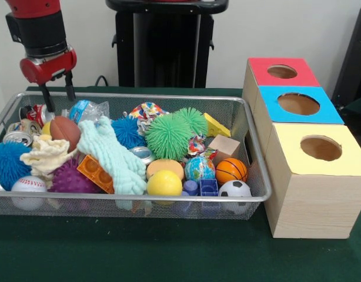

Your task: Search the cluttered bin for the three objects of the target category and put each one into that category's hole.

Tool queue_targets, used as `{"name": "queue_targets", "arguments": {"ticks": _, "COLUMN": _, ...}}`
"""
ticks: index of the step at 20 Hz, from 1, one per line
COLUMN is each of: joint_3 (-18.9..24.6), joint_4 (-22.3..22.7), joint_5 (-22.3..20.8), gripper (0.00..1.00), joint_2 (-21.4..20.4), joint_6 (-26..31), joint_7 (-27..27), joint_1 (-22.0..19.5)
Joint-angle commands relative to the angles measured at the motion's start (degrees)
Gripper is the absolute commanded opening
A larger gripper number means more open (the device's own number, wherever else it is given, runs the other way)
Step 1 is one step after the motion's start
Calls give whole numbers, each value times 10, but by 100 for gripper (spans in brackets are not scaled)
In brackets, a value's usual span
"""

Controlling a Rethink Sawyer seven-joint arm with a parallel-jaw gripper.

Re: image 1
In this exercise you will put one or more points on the green fuzzy ball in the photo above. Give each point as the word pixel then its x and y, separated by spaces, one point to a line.
pixel 195 119
pixel 167 138

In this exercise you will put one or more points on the orange plastic block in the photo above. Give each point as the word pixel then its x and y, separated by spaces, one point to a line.
pixel 95 173

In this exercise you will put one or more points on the brown toy football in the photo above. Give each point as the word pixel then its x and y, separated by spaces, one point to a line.
pixel 65 130

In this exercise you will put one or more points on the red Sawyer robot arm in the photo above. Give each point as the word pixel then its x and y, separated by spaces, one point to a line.
pixel 39 26

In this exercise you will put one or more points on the black and white soccer ball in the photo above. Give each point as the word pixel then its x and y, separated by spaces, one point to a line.
pixel 235 188

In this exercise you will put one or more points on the purple spiky ball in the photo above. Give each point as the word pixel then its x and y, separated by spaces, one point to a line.
pixel 70 177

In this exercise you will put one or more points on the blue fuzzy ball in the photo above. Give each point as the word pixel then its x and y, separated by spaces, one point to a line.
pixel 127 132
pixel 7 164

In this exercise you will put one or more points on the yellow ball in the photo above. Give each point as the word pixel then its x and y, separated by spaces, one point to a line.
pixel 164 182

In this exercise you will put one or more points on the dark green table cloth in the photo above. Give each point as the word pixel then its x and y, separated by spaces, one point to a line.
pixel 360 107
pixel 168 252

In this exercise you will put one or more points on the black upright panel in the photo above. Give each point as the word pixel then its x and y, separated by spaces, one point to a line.
pixel 355 58

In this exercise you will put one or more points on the white baseball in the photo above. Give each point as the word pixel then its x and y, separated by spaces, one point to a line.
pixel 28 185

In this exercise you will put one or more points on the multicoloured knotted fabric toy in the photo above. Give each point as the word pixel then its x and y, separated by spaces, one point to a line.
pixel 196 144

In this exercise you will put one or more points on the wooden box with three holes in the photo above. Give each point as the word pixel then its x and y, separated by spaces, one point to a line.
pixel 312 205

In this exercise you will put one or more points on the mint green knitted cloth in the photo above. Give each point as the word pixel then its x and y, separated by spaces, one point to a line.
pixel 110 152

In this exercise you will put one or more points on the shallow clear mesh bin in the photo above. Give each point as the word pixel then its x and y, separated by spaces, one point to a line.
pixel 80 207

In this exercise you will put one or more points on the small orange basketball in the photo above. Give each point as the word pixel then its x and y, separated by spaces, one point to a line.
pixel 231 170

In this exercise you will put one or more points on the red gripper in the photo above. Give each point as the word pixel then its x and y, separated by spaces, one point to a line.
pixel 48 69

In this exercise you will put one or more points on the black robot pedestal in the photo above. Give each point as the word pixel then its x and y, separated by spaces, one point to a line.
pixel 163 44

